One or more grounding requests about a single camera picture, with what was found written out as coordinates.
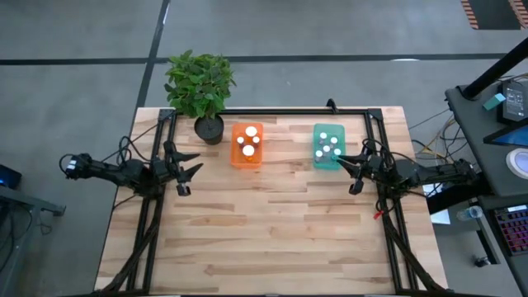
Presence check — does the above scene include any black device blue light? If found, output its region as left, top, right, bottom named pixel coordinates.
left=0, top=163, right=24, bottom=190

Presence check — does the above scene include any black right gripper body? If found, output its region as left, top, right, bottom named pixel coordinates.
left=348, top=139, right=387, bottom=196

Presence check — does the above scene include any teal translucent plastic bin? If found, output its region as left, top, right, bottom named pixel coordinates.
left=312, top=122, right=347, bottom=172

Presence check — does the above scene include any orange black striped mat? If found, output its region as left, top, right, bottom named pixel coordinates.
left=460, top=0, right=528, bottom=31

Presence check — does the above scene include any small teal box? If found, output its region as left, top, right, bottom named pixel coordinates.
left=483, top=92, right=507, bottom=111

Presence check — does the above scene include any white paper sheet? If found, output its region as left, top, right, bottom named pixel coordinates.
left=428, top=209, right=453, bottom=226

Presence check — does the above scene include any black power adapter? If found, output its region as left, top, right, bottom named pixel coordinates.
left=497, top=80, right=527, bottom=125

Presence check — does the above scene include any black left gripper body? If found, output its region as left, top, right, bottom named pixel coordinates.
left=154, top=139, right=191, bottom=197

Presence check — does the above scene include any orange translucent plastic bin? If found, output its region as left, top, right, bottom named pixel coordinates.
left=229, top=121, right=265, bottom=170

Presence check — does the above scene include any green potted plant black pot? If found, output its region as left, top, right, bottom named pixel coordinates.
left=163, top=49, right=238, bottom=146

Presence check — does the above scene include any clear water bottle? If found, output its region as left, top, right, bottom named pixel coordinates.
left=455, top=205, right=484, bottom=222

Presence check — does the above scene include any grey metal cart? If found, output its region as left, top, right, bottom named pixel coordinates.
left=0, top=185, right=67, bottom=297

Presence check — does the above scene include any bundle of loose cables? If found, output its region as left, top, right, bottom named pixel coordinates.
left=408, top=107, right=482, bottom=166

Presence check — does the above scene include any round white device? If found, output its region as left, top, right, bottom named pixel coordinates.
left=506, top=147, right=528, bottom=181

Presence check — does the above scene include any backlit keyboard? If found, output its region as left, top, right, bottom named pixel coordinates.
left=493, top=204, right=528, bottom=257

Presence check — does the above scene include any black metal pole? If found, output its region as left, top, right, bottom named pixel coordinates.
left=461, top=39, right=528, bottom=100

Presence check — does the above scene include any black side table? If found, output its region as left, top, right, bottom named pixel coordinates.
left=427, top=80, right=528, bottom=297

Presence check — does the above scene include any black aluminium table frame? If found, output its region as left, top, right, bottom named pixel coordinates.
left=94, top=107, right=445, bottom=297

